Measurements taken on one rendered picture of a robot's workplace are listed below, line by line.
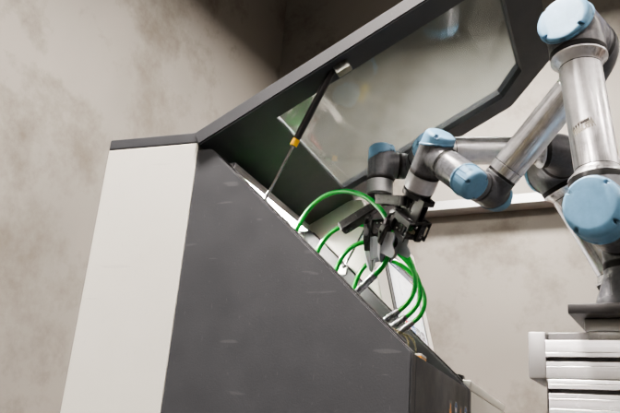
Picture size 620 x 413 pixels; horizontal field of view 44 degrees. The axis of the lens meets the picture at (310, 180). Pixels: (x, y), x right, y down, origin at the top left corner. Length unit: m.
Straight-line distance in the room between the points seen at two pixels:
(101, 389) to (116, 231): 0.39
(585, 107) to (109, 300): 1.20
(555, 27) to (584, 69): 0.11
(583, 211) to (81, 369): 1.22
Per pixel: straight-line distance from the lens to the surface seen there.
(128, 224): 2.01
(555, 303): 4.94
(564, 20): 1.68
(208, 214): 1.89
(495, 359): 4.97
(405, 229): 1.83
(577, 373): 1.56
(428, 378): 1.77
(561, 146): 2.13
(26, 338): 4.14
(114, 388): 1.92
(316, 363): 1.68
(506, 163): 1.80
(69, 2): 4.63
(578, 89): 1.62
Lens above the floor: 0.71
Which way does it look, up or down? 21 degrees up
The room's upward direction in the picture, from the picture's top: 5 degrees clockwise
